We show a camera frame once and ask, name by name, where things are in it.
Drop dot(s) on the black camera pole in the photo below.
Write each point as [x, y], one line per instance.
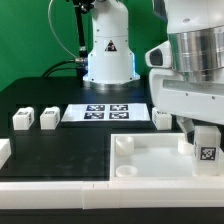
[82, 7]

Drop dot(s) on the white sheet with markers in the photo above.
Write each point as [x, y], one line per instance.
[106, 112]

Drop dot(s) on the white square tabletop tray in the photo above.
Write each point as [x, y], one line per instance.
[154, 157]

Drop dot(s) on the white front fence rail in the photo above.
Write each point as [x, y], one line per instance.
[118, 194]

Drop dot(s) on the white left fence piece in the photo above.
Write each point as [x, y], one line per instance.
[5, 151]

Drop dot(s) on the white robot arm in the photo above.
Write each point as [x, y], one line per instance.
[187, 70]

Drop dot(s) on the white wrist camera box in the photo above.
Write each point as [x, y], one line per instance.
[160, 56]

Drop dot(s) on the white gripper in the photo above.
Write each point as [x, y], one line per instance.
[203, 101]

